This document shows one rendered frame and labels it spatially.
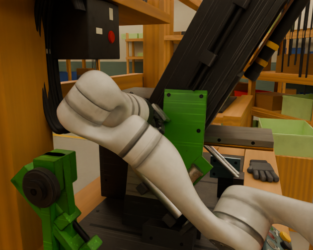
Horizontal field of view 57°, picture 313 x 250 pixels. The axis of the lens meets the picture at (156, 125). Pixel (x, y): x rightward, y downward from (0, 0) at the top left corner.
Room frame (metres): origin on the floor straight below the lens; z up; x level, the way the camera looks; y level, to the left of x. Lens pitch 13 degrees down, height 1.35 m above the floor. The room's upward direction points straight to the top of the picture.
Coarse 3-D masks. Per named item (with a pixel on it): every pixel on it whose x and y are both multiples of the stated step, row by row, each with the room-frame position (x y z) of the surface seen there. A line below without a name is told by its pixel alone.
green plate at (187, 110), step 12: (168, 96) 0.76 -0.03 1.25; (180, 96) 0.76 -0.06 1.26; (192, 96) 0.75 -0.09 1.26; (204, 96) 0.74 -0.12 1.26; (168, 108) 0.76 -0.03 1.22; (180, 108) 0.75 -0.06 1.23; (192, 108) 0.74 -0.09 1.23; (204, 108) 0.73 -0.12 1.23; (180, 120) 0.74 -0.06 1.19; (192, 120) 0.73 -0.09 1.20; (204, 120) 0.72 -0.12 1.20; (168, 132) 0.74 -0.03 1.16; (180, 132) 0.73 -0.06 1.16; (192, 132) 0.72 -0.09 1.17; (204, 132) 0.72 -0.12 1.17; (180, 144) 0.72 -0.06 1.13; (192, 144) 0.71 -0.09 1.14; (192, 156) 0.70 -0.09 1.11
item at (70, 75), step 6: (66, 60) 6.39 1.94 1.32; (84, 60) 7.63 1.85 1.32; (96, 60) 7.47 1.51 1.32; (84, 66) 7.62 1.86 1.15; (96, 66) 7.47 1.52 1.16; (60, 72) 6.19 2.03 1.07; (66, 72) 6.34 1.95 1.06; (72, 72) 6.51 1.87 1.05; (78, 72) 7.25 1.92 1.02; (84, 72) 7.19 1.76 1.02; (60, 78) 6.17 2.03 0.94; (66, 78) 6.34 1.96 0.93; (72, 78) 6.51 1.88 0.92
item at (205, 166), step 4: (200, 156) 0.69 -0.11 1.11; (196, 160) 0.70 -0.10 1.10; (200, 160) 0.69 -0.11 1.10; (204, 160) 0.69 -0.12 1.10; (196, 164) 0.69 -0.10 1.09; (200, 164) 0.69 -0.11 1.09; (204, 164) 0.69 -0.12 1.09; (208, 164) 0.68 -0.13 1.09; (188, 168) 0.70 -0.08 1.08; (200, 168) 0.69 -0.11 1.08; (204, 168) 0.68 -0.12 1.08; (208, 168) 0.68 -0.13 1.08; (204, 172) 0.68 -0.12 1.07; (200, 176) 0.68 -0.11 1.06; (196, 180) 0.68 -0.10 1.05
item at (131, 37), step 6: (126, 36) 10.14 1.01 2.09; (132, 36) 10.13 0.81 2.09; (138, 36) 10.14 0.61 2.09; (126, 42) 10.15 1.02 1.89; (132, 42) 10.54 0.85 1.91; (126, 48) 10.15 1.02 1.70; (132, 48) 10.54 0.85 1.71; (126, 54) 10.15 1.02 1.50; (132, 54) 10.54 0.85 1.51; (138, 54) 10.07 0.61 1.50; (132, 60) 10.55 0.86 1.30; (132, 66) 10.55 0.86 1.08; (132, 72) 10.55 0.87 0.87
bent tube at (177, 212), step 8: (152, 104) 0.73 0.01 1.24; (160, 112) 0.72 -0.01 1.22; (168, 120) 0.73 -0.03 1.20; (144, 176) 0.69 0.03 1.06; (152, 184) 0.68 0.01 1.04; (160, 192) 0.67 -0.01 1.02; (160, 200) 0.67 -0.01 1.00; (168, 200) 0.66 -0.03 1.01; (168, 208) 0.65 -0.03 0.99; (176, 208) 0.65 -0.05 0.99; (176, 216) 0.64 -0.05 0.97
